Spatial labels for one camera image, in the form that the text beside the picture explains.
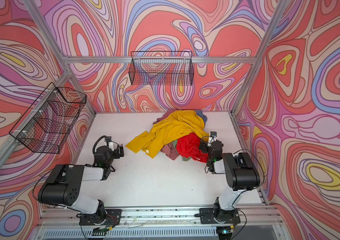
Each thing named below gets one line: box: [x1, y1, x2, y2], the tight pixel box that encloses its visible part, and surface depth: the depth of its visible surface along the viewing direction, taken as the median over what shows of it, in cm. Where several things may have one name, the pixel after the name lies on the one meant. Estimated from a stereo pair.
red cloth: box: [176, 132, 209, 163], surface depth 92 cm
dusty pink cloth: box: [160, 142, 180, 161], surface depth 95 cm
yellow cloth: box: [125, 110, 210, 159], surface depth 97 cm
